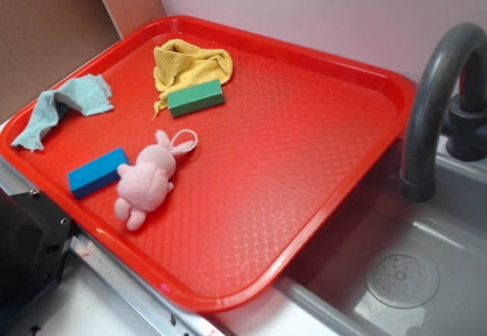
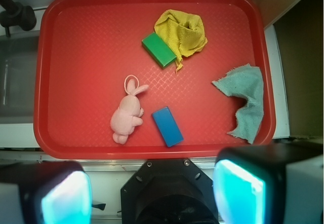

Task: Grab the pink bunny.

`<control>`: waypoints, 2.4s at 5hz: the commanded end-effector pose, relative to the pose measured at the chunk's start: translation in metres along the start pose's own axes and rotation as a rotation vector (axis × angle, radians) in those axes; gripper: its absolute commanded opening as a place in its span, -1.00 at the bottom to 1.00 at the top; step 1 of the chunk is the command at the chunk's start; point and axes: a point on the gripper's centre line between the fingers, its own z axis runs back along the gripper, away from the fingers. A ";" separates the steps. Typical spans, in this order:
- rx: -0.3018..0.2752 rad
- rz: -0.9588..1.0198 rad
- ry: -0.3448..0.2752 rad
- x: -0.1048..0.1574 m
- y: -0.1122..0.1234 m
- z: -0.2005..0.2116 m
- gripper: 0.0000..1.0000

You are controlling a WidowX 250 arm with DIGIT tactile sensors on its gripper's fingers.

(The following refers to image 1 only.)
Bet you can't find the yellow knitted cloth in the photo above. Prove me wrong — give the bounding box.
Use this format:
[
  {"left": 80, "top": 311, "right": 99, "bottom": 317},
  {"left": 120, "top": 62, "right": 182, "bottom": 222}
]
[{"left": 153, "top": 39, "right": 234, "bottom": 116}]

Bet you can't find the red plastic tray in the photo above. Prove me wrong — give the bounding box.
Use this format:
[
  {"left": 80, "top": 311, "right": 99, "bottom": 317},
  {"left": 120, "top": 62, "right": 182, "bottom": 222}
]
[{"left": 1, "top": 16, "right": 415, "bottom": 312}]

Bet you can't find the grey plastic sink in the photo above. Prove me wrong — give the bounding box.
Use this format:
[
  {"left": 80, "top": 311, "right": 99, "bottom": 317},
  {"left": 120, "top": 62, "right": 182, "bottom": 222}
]
[{"left": 276, "top": 143, "right": 486, "bottom": 335}]

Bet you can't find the blue rectangular block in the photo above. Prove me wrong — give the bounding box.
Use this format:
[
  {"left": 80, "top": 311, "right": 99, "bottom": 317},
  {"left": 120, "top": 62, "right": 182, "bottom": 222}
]
[{"left": 68, "top": 147, "right": 129, "bottom": 199}]

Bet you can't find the green rectangular block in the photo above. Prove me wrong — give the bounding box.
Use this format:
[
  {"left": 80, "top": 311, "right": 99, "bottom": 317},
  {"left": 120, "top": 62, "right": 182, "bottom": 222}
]
[{"left": 167, "top": 80, "right": 225, "bottom": 117}]

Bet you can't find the pink plush bunny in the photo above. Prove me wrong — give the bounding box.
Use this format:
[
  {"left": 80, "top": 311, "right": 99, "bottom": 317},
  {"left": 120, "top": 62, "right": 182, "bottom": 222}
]
[{"left": 114, "top": 129, "right": 199, "bottom": 231}]

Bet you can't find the light blue cloth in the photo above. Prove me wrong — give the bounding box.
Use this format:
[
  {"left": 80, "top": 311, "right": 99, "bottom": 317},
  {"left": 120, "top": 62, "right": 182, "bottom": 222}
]
[{"left": 11, "top": 74, "right": 113, "bottom": 152}]

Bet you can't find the brown cardboard panel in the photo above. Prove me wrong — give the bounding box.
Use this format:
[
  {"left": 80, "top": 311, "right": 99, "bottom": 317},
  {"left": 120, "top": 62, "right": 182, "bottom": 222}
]
[{"left": 1, "top": 0, "right": 165, "bottom": 121}]

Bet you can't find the grey curved faucet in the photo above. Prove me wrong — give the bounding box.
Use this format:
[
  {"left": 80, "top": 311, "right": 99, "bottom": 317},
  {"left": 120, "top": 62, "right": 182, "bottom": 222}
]
[{"left": 400, "top": 23, "right": 486, "bottom": 202}]

